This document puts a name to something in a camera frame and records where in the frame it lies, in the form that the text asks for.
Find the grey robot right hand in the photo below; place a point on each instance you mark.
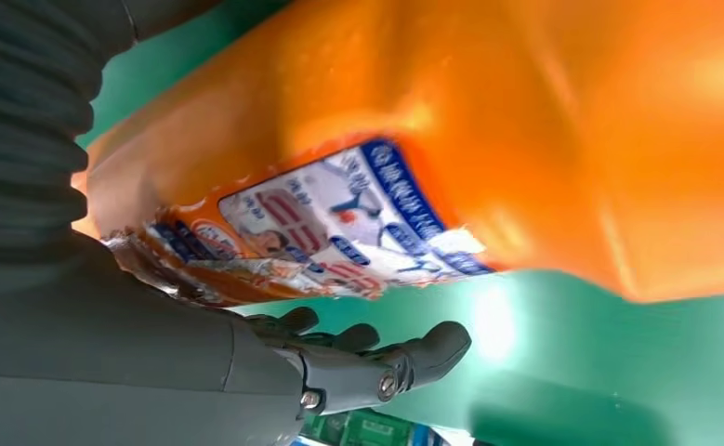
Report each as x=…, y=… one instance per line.
x=121, y=369

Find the green plastic crate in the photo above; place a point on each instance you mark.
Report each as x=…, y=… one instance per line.
x=361, y=431

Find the green table board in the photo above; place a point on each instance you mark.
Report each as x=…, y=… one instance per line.
x=583, y=369

